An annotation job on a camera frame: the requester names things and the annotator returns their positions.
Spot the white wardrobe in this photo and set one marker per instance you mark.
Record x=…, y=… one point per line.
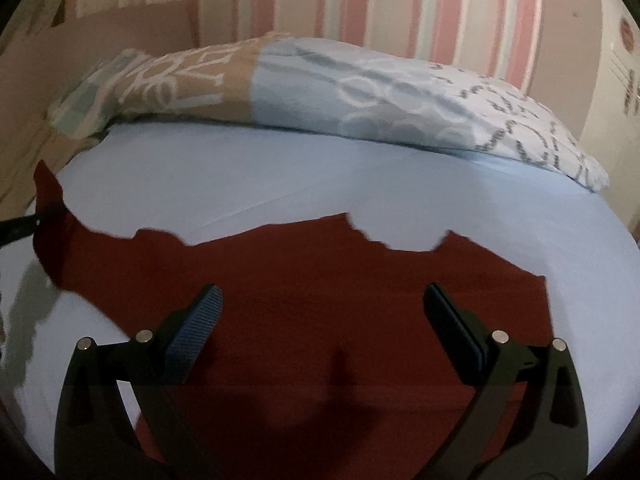
x=615, y=85

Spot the light blue bed sheet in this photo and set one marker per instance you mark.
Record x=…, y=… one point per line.
x=300, y=180

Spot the beige curtain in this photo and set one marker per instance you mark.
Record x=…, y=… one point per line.
x=30, y=15

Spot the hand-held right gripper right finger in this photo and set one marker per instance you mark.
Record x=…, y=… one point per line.
x=457, y=332

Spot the plain beige pillow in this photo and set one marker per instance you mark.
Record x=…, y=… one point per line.
x=125, y=27

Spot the patterned blue beige pillow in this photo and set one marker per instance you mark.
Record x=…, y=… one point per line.
x=310, y=90

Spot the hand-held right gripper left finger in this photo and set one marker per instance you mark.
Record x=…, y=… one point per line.
x=192, y=332

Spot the dark red cloth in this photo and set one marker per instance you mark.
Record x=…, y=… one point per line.
x=300, y=285

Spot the beige blanket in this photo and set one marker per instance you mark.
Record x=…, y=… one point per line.
x=30, y=160

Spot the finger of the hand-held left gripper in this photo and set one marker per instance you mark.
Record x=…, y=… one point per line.
x=17, y=230

